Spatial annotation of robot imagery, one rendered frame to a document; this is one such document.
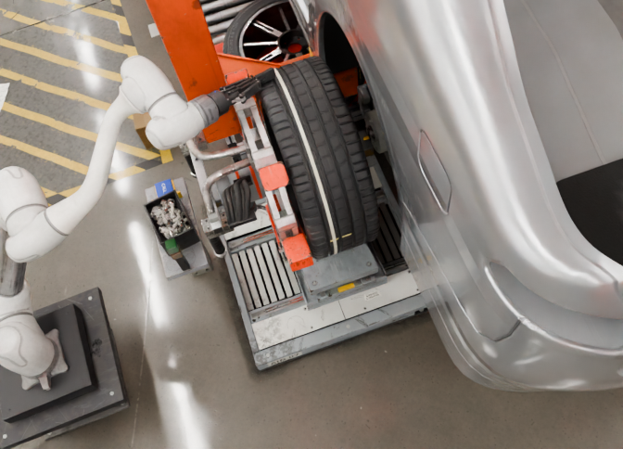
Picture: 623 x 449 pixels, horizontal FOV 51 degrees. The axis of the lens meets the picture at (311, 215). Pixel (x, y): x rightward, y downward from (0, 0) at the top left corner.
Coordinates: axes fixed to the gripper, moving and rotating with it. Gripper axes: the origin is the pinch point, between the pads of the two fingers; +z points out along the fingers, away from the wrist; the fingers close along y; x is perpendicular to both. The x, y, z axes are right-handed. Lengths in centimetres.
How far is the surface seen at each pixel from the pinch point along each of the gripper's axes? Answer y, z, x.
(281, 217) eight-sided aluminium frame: 20.9, -20.3, -33.2
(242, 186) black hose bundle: 10.1, -24.3, -23.3
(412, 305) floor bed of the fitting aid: 12, 30, -119
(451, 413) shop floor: 45, 13, -146
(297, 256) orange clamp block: 25, -21, -46
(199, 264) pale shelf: -32, -34, -72
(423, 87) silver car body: 75, -6, 17
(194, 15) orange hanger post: -30.6, -1.8, 16.4
